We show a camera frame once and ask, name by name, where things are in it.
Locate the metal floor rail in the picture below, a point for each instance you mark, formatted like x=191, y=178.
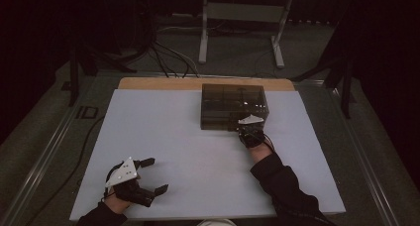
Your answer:
x=46, y=155
x=363, y=155

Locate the dark translucent drawer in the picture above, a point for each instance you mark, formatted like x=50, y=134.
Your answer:
x=214, y=126

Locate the person's right hand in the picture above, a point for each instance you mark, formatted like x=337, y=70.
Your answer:
x=261, y=152

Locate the grey metal stand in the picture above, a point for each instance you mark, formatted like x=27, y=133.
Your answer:
x=244, y=12

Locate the dark translucent drawer box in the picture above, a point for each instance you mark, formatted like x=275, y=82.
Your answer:
x=224, y=102

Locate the black stand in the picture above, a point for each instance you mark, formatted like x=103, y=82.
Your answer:
x=346, y=93
x=74, y=80

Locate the person's left hand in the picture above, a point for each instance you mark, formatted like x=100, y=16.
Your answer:
x=115, y=204

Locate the white table sheet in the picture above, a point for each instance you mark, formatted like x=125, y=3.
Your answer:
x=185, y=173

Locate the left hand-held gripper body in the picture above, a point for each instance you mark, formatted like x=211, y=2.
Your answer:
x=125, y=174

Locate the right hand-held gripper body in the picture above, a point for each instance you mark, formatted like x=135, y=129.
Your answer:
x=251, y=135

